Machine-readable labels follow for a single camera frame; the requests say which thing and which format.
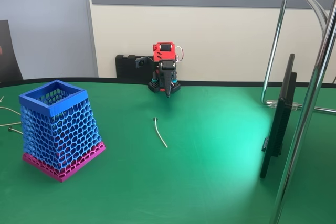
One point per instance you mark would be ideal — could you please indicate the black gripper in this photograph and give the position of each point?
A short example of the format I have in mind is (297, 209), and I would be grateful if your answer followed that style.
(168, 74)

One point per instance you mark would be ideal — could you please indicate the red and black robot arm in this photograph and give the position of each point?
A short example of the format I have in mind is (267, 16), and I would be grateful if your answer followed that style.
(157, 56)

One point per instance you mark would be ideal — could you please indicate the blue and pink mesh basket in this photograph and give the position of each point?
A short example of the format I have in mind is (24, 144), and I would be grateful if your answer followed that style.
(68, 103)

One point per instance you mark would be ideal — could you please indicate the black plastic case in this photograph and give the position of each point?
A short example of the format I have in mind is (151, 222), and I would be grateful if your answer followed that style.
(126, 66)

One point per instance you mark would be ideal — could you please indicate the green table cloth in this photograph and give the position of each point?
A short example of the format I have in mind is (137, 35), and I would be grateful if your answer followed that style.
(183, 182)

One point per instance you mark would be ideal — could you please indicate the black LED light panel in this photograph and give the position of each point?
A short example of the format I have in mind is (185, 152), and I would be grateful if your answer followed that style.
(278, 129)

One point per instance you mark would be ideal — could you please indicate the chrome stand pole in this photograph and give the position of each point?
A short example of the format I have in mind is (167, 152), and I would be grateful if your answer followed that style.
(302, 129)

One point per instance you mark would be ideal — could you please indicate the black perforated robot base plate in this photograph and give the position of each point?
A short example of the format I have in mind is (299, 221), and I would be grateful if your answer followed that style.
(153, 87)

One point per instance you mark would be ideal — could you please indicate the chrome tube frame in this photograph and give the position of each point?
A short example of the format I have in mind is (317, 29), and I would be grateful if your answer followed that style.
(275, 37)

